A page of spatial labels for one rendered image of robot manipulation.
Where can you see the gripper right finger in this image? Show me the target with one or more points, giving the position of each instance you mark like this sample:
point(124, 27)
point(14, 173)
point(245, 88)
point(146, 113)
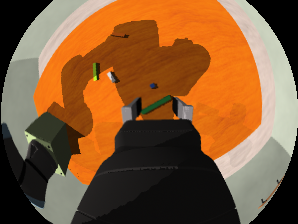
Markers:
point(182, 110)

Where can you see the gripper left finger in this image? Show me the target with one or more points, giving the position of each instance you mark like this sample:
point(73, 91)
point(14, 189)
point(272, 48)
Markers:
point(131, 111)

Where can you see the grey rod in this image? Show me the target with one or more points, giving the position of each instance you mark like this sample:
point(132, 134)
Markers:
point(111, 76)

